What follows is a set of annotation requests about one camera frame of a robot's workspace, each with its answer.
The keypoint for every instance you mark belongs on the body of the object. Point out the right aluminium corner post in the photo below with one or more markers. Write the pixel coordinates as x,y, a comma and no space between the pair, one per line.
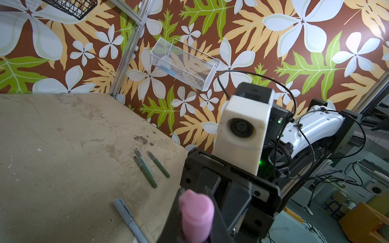
139,20

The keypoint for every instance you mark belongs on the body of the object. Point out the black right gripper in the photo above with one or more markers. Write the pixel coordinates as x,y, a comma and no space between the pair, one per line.
247,203

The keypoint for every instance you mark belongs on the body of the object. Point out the light green pen body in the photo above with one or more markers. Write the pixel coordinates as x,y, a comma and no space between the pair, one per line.
140,156

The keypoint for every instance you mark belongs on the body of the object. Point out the grey blue pen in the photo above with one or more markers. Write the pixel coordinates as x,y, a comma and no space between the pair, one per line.
128,218

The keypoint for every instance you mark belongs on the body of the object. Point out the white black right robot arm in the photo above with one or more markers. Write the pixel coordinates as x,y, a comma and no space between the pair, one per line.
261,158

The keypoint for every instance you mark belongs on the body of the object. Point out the dark green pen cap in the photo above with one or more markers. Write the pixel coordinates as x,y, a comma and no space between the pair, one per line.
159,164

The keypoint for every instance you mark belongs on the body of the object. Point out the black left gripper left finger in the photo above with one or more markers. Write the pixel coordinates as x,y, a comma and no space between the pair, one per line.
172,231

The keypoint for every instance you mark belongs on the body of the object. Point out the black wire basket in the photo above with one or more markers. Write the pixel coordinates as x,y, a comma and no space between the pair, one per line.
76,8

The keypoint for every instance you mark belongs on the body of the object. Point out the dark green pen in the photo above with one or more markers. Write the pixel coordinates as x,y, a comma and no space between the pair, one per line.
146,172

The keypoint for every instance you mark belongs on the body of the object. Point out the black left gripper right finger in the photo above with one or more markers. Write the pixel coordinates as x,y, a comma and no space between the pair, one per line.
219,232

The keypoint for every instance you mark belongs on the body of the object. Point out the white mesh basket right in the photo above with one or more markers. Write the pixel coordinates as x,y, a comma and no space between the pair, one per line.
185,63

